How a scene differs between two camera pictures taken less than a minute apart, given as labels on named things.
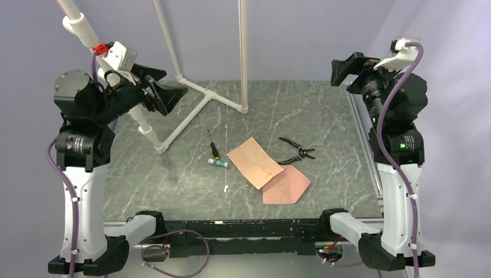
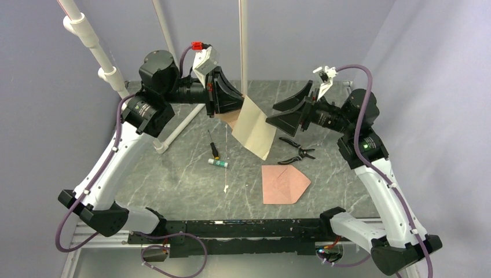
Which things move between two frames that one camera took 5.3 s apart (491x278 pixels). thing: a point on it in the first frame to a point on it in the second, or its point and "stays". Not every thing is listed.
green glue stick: x=217 y=163 stays
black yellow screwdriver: x=215 y=152 stays
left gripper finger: x=141 y=71 to x=223 y=81
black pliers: x=303 y=152 stays
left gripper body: x=128 y=92 to x=209 y=93
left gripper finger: x=164 y=98 to x=225 y=102
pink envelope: x=287 y=188 stays
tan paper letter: x=256 y=162 to x=253 y=130
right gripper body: x=370 y=82 to x=309 y=102
